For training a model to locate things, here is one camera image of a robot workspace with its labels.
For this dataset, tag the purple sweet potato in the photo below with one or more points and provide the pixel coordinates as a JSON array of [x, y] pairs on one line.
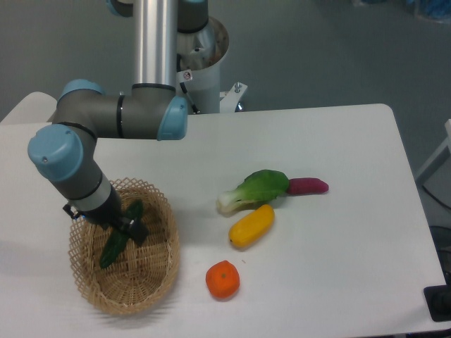
[[307, 185]]

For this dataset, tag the white chair seat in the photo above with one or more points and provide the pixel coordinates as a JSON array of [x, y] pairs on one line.
[[36, 107]]

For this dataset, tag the black device at table edge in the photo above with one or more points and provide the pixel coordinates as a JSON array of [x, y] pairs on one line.
[[438, 302]]

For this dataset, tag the white furniture frame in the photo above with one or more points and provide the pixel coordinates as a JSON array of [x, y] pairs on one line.
[[435, 160]]

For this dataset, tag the green bok choy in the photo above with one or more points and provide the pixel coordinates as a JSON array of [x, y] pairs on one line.
[[261, 186]]

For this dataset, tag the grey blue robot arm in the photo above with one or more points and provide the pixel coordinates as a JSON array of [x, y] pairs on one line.
[[63, 152]]

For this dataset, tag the yellow mango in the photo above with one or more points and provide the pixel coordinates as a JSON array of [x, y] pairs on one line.
[[252, 227]]

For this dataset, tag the blue object top right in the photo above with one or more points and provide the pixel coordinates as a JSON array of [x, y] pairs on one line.
[[435, 11]]

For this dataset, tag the orange tangerine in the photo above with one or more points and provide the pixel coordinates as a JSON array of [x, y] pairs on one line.
[[222, 280]]

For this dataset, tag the dark green cucumber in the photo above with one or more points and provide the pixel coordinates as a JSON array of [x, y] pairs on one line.
[[117, 240]]

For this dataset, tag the oval wicker basket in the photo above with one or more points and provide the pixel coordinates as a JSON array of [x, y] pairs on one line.
[[141, 275]]

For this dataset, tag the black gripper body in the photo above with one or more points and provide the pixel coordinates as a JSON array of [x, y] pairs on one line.
[[103, 207]]

